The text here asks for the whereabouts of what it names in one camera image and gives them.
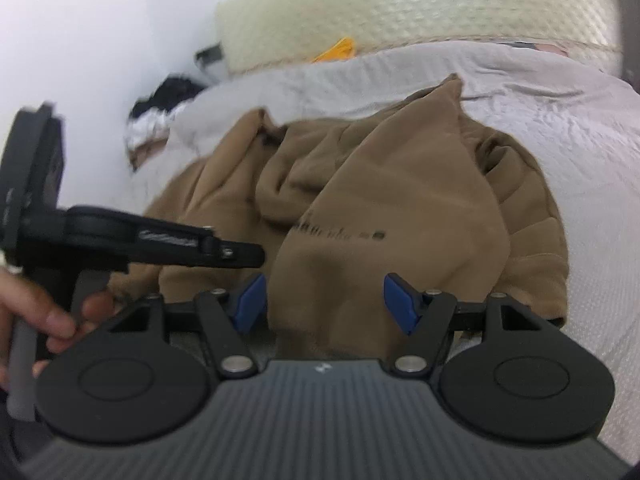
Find yellow object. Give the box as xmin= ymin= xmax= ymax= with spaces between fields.
xmin=312 ymin=36 xmax=357 ymax=64

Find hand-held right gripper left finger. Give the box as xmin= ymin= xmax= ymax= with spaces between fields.
xmin=107 ymin=273 xmax=268 ymax=379

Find brown pants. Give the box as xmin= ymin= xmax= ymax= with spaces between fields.
xmin=106 ymin=73 xmax=570 ymax=361

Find person's left hand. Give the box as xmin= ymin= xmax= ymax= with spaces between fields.
xmin=0 ymin=265 xmax=117 ymax=392

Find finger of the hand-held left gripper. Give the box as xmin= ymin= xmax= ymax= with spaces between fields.
xmin=122 ymin=222 xmax=266 ymax=270

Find black garment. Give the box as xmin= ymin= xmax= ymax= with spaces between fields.
xmin=131 ymin=75 xmax=205 ymax=117

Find white bed cover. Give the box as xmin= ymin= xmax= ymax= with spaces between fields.
xmin=131 ymin=40 xmax=640 ymax=466

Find cream quilted pillow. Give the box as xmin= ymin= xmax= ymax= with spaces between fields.
xmin=216 ymin=0 xmax=623 ymax=74

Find white garment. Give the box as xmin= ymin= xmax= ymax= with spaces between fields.
xmin=125 ymin=105 xmax=187 ymax=153

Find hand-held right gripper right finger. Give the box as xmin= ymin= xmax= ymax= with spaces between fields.
xmin=383 ymin=272 xmax=544 ymax=379

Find grey wall device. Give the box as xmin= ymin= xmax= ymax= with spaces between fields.
xmin=195 ymin=44 xmax=223 ymax=66

